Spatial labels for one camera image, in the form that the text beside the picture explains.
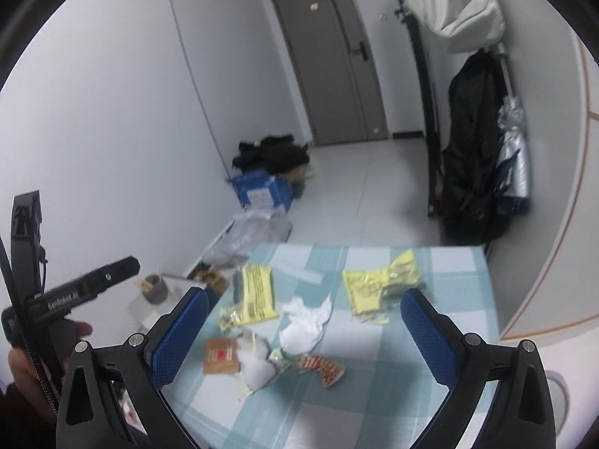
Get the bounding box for large yellow printed packet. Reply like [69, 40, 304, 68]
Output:
[219, 264, 280, 328]

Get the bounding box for red patterned wrapper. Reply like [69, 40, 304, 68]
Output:
[281, 354, 347, 388]

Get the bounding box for person's left hand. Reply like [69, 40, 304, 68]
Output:
[7, 320, 93, 411]

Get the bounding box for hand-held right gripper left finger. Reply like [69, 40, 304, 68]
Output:
[56, 285, 211, 449]

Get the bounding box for paper cup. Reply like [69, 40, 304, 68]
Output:
[143, 275, 168, 305]

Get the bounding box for silver and blue umbrella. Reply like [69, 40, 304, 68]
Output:
[496, 96, 533, 216]

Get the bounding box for black metal frame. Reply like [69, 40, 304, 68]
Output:
[386, 0, 445, 218]

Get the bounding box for small crumpled yellow packet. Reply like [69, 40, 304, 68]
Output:
[343, 250, 426, 324]

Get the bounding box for white padded jacket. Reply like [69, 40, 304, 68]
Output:
[402, 0, 505, 53]

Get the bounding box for clear plastic wrapper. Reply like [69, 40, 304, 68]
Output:
[276, 262, 323, 285]

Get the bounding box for brown paper bag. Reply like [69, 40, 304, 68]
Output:
[194, 264, 228, 291]

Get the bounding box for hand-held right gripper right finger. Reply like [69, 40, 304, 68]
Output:
[400, 288, 557, 449]

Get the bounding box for large black bag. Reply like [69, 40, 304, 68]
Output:
[442, 51, 513, 244]

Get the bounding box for black clothes pile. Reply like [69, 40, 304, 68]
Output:
[232, 135, 310, 174]

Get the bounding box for white crumpled tissue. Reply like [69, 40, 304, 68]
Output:
[279, 296, 334, 354]

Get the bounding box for white torn paper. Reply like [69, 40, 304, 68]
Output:
[236, 330, 282, 391]

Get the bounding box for brown card packet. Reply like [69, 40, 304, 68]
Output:
[204, 338, 241, 375]

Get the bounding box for blue cardboard box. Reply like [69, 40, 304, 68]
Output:
[226, 171, 295, 211]

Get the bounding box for person's left forearm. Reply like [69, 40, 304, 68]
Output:
[0, 381, 59, 449]

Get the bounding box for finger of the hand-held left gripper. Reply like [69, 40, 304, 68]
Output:
[83, 256, 142, 293]

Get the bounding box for grey plastic mail bag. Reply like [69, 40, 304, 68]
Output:
[210, 208, 293, 267]

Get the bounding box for grey brown door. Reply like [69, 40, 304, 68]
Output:
[269, 0, 390, 147]

